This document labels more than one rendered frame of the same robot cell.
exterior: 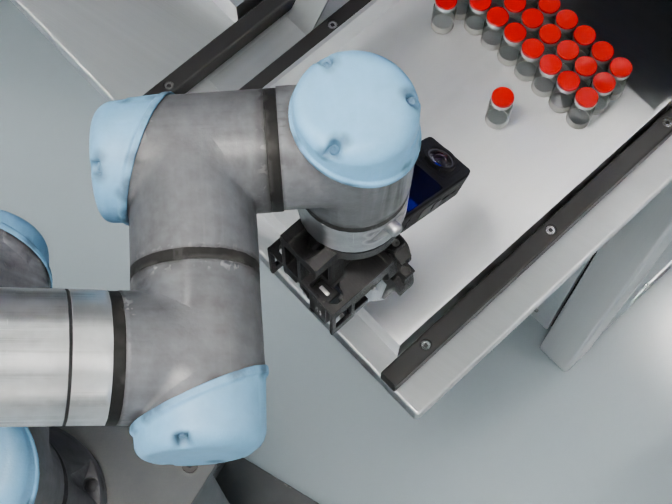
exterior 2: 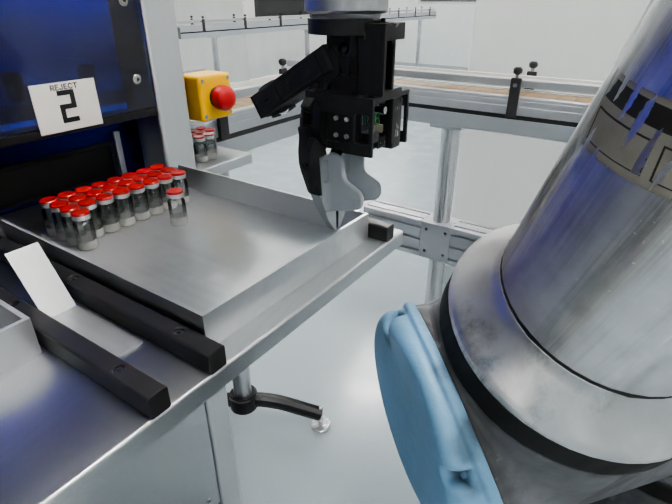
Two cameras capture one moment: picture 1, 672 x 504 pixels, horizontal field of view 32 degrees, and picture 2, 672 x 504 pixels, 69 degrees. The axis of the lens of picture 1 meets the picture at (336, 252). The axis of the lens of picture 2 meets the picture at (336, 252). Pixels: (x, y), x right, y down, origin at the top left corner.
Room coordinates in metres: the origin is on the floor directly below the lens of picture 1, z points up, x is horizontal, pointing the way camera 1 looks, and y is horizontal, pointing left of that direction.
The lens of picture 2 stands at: (0.43, 0.47, 1.15)
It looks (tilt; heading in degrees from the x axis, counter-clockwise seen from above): 27 degrees down; 257
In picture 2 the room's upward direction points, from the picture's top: straight up
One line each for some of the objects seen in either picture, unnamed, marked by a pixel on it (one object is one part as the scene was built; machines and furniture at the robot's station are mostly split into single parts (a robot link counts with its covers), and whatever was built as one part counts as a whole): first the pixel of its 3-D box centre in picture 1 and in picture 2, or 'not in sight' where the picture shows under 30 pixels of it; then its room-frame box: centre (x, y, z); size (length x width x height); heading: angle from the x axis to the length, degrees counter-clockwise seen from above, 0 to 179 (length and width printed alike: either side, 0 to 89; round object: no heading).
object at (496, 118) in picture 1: (499, 109); (177, 208); (0.50, -0.15, 0.90); 0.02 x 0.02 x 0.04
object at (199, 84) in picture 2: not in sight; (202, 95); (0.46, -0.43, 1.00); 0.08 x 0.07 x 0.07; 133
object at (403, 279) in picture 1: (384, 269); not in sight; (0.30, -0.04, 1.01); 0.05 x 0.02 x 0.09; 43
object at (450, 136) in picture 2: not in sight; (438, 247); (-0.18, -0.78, 0.46); 0.09 x 0.09 x 0.77; 43
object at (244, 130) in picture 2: not in sight; (257, 103); (0.34, -0.73, 0.92); 0.69 x 0.16 x 0.16; 43
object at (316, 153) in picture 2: not in sight; (318, 150); (0.34, -0.01, 1.01); 0.05 x 0.02 x 0.09; 43
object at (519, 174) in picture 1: (435, 128); (189, 230); (0.48, -0.09, 0.90); 0.34 x 0.26 x 0.04; 133
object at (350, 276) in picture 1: (343, 242); (352, 88); (0.30, -0.01, 1.07); 0.09 x 0.08 x 0.12; 133
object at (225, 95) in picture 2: not in sight; (221, 97); (0.43, -0.40, 0.99); 0.04 x 0.04 x 0.04; 43
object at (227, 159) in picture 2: not in sight; (201, 159); (0.47, -0.47, 0.87); 0.14 x 0.13 x 0.02; 133
